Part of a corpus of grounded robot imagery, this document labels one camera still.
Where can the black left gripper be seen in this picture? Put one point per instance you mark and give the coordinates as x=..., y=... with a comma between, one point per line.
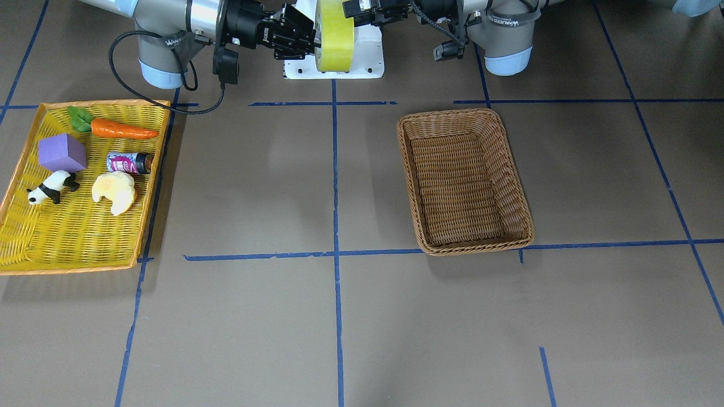
x=438, y=8

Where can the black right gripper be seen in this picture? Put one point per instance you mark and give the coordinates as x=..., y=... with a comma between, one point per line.
x=244, y=22

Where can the yellow tape roll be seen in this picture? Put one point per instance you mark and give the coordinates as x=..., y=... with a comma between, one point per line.
x=336, y=35

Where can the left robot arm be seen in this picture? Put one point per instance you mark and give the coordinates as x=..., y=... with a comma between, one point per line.
x=503, y=29

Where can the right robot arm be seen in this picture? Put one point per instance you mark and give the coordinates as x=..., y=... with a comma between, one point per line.
x=171, y=33

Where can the brown wicker basket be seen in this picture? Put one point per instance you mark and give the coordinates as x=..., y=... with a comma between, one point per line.
x=463, y=185

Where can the yellow woven basket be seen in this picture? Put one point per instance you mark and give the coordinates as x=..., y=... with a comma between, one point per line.
x=78, y=234

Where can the small drink can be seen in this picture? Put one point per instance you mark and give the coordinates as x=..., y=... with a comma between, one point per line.
x=140, y=163

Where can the toy carrot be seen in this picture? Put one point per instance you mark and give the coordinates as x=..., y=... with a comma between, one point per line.
x=83, y=121

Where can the toy bread croissant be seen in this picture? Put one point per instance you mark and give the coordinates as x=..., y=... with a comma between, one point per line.
x=118, y=187

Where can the purple foam block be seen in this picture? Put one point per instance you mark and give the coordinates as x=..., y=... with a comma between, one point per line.
x=62, y=152

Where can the toy panda figure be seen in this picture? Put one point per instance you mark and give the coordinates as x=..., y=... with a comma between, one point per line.
x=52, y=187

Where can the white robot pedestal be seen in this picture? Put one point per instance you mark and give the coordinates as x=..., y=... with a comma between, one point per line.
x=366, y=63

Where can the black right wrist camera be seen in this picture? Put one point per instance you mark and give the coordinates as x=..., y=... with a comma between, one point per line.
x=226, y=65

